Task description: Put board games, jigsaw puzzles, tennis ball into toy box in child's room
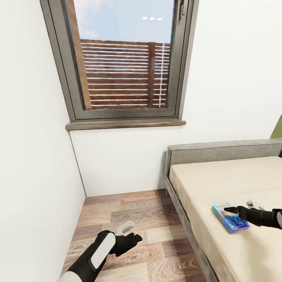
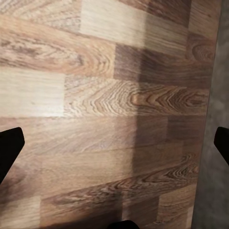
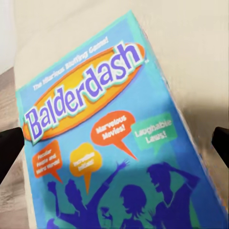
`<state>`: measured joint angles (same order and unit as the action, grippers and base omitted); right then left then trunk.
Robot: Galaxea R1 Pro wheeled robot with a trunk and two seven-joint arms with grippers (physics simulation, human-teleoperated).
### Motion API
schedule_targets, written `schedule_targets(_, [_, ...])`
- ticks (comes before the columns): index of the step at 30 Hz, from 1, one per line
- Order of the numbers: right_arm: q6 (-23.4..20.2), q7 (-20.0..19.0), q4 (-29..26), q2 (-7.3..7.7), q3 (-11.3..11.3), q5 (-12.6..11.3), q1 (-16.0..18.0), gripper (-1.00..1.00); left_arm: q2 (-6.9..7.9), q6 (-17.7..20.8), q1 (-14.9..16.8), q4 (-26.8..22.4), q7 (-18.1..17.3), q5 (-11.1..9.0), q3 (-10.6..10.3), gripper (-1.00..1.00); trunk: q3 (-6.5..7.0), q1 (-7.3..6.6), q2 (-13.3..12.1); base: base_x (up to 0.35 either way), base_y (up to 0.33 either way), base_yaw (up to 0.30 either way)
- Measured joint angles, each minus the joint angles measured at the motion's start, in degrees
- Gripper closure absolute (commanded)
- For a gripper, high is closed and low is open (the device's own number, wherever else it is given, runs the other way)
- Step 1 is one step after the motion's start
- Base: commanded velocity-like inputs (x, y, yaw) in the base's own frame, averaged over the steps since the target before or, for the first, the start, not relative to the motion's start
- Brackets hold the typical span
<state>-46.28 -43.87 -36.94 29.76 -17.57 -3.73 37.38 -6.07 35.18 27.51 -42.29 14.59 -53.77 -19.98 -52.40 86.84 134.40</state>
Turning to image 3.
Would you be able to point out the board game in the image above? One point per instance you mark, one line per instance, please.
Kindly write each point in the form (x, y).
(106, 144)

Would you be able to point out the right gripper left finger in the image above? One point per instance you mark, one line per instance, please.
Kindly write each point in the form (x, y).
(11, 144)

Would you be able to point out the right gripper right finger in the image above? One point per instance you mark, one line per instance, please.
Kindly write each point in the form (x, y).
(220, 141)

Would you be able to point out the bed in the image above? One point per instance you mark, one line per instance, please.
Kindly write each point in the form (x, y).
(190, 39)

